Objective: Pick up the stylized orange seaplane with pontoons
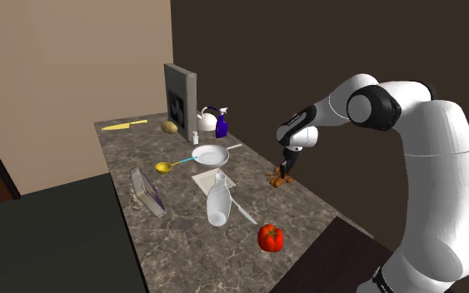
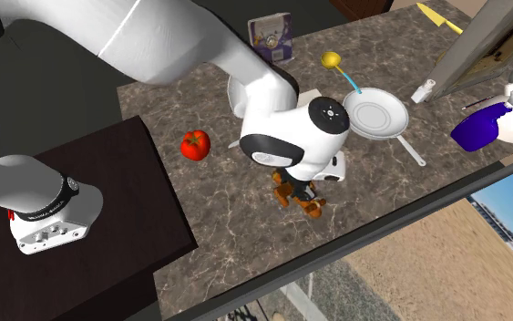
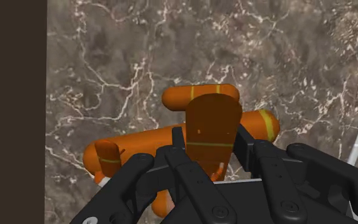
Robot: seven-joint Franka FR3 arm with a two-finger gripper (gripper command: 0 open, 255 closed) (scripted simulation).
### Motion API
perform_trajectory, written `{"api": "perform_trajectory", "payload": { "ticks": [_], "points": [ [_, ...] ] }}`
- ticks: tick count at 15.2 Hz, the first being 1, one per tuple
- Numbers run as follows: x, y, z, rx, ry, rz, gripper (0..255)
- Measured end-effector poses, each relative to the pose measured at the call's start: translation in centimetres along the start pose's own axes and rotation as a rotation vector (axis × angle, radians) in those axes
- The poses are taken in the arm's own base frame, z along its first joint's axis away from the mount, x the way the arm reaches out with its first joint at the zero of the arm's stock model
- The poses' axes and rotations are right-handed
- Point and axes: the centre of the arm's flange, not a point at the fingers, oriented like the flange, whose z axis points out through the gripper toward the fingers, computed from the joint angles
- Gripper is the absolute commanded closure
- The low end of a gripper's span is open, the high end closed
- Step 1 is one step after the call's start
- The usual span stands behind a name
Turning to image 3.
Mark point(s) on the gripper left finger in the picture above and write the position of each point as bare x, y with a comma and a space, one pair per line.
194, 183

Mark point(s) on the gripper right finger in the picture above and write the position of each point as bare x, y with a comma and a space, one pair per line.
274, 173

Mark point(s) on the orange toy airplane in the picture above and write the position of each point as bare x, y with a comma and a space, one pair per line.
212, 124

